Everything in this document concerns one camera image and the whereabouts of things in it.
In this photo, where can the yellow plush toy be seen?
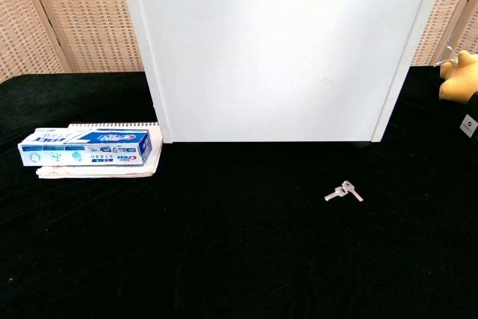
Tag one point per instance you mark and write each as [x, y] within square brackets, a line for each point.
[461, 76]

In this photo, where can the large white box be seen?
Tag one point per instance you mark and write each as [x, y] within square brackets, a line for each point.
[276, 50]

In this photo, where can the silver key bunch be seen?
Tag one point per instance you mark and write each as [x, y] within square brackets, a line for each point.
[338, 193]

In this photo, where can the woven folding screen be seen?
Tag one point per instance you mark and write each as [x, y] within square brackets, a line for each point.
[437, 16]
[86, 16]

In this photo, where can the blue white toothpaste box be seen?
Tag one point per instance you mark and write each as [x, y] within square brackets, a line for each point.
[93, 149]

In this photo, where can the black tablecloth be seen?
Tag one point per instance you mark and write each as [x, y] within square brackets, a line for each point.
[224, 240]

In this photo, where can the white spiral notebook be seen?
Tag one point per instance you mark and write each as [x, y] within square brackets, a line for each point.
[112, 171]

